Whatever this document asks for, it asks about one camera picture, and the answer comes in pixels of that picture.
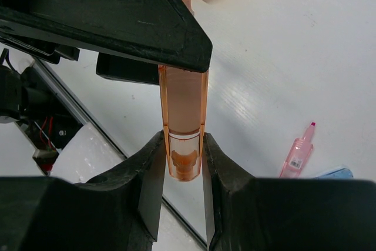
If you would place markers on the white foam board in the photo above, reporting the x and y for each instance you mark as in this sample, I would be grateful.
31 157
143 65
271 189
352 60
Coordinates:
87 155

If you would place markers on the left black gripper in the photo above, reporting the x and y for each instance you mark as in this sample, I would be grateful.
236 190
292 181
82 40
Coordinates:
127 33

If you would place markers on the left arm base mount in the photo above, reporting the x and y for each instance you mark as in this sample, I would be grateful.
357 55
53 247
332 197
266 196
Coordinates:
52 113

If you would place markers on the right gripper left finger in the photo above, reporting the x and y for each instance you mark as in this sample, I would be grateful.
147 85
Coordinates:
116 210

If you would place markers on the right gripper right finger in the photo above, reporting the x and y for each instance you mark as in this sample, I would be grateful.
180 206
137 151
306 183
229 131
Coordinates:
247 213

